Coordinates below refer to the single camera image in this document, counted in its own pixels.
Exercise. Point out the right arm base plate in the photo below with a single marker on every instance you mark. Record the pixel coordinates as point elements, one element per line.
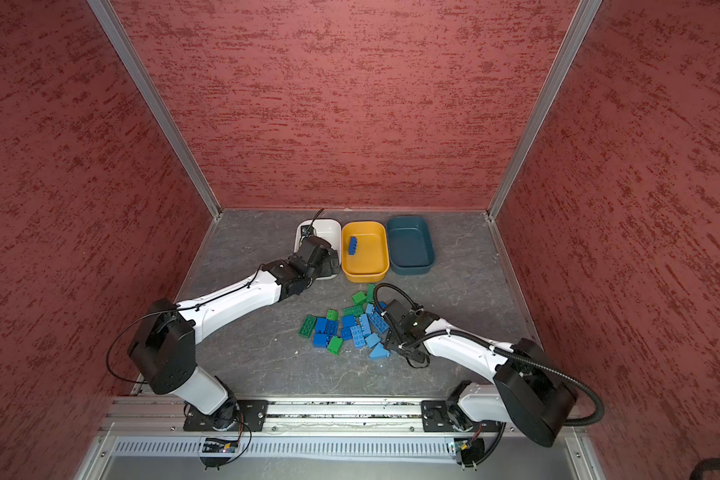
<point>444,417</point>

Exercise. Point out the bright green lego brick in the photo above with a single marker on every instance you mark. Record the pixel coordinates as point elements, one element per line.
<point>335,344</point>

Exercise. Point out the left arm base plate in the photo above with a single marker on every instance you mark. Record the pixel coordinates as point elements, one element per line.
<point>249,415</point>

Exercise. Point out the dark blue lego brick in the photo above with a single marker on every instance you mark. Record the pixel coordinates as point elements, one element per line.
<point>352,246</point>

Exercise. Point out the yellow plastic bin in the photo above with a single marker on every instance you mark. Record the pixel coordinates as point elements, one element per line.
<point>371,262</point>

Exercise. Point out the dark blue square lego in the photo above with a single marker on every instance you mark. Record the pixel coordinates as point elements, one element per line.
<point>321,340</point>

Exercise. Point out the left aluminium corner post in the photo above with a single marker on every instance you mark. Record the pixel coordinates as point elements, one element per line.
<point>114,30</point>

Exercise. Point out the aluminium front rail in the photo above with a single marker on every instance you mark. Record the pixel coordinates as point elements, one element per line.
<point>286,416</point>

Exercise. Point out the white plastic bin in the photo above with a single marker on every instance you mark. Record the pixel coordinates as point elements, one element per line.
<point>329,230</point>

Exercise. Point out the dark teal plastic bin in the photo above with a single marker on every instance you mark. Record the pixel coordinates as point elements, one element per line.
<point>410,245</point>

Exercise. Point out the light blue long lego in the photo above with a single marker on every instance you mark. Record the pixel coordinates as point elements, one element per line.
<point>378,323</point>

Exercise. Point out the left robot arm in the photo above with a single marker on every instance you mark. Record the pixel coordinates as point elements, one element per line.
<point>164,346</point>

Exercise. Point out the aluminium corner post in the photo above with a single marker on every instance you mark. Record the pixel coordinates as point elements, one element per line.
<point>114,30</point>
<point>580,24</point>

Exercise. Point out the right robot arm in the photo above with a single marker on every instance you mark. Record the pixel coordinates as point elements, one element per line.
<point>525,387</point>

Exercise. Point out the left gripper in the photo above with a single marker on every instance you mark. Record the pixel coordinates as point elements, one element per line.
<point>327,270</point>

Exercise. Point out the right aluminium corner post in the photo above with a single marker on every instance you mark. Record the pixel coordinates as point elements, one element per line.
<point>580,24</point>

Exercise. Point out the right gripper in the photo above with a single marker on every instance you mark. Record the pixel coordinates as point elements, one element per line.
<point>391,341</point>

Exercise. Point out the green eight-stud lego brick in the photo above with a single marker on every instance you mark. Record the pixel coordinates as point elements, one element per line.
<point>356,310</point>

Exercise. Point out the light blue sloped lego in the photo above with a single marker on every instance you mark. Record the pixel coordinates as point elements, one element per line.
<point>379,352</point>

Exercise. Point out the green square lego brick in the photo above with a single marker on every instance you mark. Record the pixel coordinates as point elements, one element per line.
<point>360,298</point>

